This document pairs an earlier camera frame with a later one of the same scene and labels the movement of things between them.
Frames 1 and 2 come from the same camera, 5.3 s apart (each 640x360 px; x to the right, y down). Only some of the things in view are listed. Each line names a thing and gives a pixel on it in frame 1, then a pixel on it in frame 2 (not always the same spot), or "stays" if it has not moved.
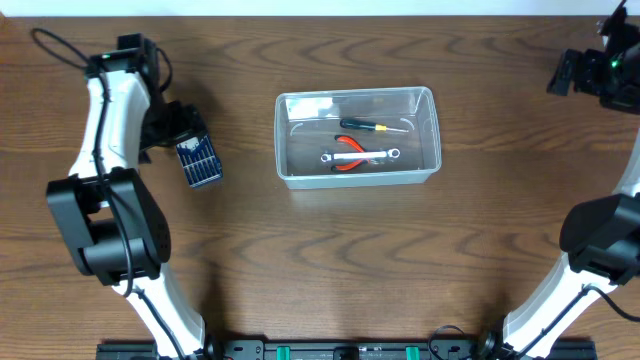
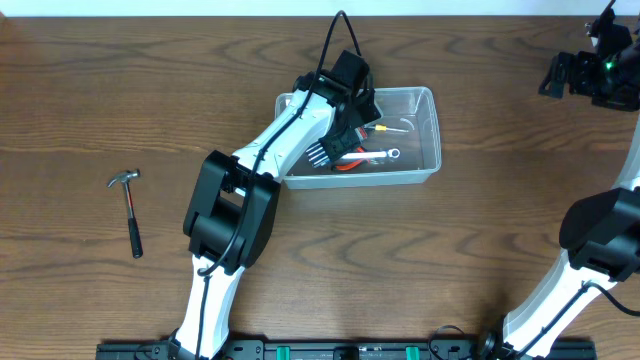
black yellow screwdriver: (371, 126) stays
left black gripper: (181, 126) -> (341, 141)
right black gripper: (578, 71) stays
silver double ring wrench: (329, 157) stays
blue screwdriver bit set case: (200, 160) -> (317, 156)
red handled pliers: (353, 164) stays
